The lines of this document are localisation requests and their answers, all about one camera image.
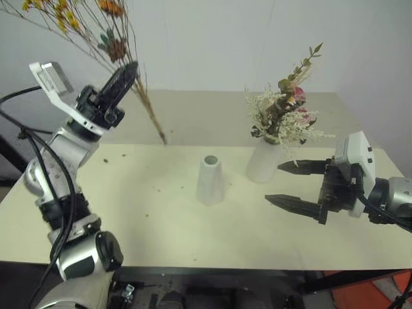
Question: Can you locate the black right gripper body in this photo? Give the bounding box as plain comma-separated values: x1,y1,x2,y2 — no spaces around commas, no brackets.
317,156,362,212

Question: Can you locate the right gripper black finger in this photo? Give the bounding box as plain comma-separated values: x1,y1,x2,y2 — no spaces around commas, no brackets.
277,158,330,176
265,193,330,225

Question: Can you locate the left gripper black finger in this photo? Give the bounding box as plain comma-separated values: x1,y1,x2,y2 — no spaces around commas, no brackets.
98,61,139,104
104,62,140,110

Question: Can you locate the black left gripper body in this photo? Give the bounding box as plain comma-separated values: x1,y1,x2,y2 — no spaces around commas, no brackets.
75,84,126,130

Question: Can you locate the yellow orange dried flower bouquet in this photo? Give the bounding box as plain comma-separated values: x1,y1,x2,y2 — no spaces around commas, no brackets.
0,0,168,147

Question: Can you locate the white pink dried flower bouquet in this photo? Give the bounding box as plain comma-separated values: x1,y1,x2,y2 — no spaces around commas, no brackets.
243,41,336,162

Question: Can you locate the white cone vase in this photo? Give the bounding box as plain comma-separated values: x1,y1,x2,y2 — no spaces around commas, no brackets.
245,136,286,185
196,154,227,207

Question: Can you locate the orange floor object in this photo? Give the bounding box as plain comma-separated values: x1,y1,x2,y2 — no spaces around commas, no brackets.
321,269,412,309

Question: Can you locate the dark rounded shape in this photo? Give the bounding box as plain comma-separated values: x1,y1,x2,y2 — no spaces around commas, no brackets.
159,289,188,309

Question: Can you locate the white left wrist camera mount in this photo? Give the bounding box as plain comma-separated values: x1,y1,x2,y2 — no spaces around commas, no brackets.
28,61,113,136

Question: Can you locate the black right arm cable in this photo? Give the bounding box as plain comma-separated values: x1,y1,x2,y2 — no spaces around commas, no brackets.
355,189,412,234

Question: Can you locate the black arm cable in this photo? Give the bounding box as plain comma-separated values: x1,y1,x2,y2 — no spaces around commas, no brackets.
355,189,412,234
0,85,81,305

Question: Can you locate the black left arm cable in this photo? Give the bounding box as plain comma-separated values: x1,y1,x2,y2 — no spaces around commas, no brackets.
0,85,81,305

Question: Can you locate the black table frame bar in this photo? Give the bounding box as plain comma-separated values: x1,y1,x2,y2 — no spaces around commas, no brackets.
111,266,412,295

